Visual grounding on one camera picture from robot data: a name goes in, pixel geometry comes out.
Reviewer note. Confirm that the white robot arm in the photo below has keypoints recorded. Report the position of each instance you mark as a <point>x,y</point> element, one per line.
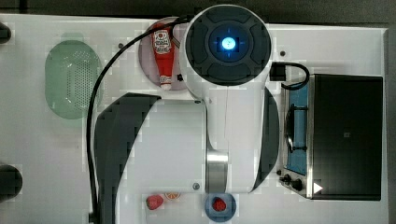
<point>185,158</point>

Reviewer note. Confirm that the grey oval plate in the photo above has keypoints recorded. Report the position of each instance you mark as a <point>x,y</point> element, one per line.
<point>147,60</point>

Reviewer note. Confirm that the red ketchup bottle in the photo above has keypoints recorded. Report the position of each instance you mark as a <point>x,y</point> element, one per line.
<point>164,54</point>

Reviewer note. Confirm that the orange slice toy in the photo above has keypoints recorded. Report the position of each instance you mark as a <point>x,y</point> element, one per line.
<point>172,195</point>

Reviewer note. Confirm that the red strawberry in bowl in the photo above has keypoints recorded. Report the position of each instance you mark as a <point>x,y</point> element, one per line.
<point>219,205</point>

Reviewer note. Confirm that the red strawberry on table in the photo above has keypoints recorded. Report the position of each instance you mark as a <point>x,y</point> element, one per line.
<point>154,201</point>

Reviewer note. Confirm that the blue bowl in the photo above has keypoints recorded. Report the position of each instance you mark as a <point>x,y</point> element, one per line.
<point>225,215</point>

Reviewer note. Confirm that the green perforated colander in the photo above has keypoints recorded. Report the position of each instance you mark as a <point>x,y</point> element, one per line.
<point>71,70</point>

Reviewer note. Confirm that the black toaster oven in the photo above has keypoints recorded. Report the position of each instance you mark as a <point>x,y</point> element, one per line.
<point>332,141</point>

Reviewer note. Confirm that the black cylinder post far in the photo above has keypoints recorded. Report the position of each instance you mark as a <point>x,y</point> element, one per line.
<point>5,33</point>

